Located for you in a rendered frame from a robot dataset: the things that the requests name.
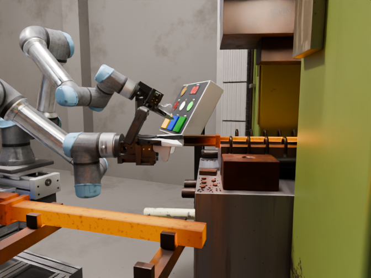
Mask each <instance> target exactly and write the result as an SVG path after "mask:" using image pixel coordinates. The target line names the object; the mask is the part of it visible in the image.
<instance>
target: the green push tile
mask: <svg viewBox="0 0 371 278"><path fill-rule="evenodd" d="M186 119H187V117H180V118H179V120H178V122H177V123H176V125H175V127H174V129H173V131H174V132H177V133H179V132H180V131H181V129H182V127H183V125H184V123H185V121H186Z"/></svg>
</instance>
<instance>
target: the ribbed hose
mask: <svg viewBox="0 0 371 278"><path fill-rule="evenodd" d="M246 77H247V80H246V81H247V84H246V86H247V88H246V91H247V92H246V113H245V115H246V117H245V137H247V136H248V134H249V115H250V88H249V84H250V78H251V50H247V75H246Z"/></svg>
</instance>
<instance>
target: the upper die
mask: <svg viewBox="0 0 371 278"><path fill-rule="evenodd" d="M294 18H295V0H222V7H221V15H220V50H251V49H256V46H257V43H258V42H259V40H260V39H261V38H279V37H294Z"/></svg>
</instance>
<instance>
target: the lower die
mask: <svg viewBox="0 0 371 278"><path fill-rule="evenodd" d="M247 145H248V143H246V141H233V147H232V152H233V154H247ZM296 149H297V141H288V151H287V154H288V157H296ZM229 151H230V144H229V141H220V148H218V164H219V169H220V175H221V155H222V154H229ZM265 153H266V144H264V143H263V141H251V154H265ZM269 154H270V155H272V156H274V157H283V154H284V144H281V141H269ZM295 170H296V169H280V172H279V176H280V177H295Z"/></svg>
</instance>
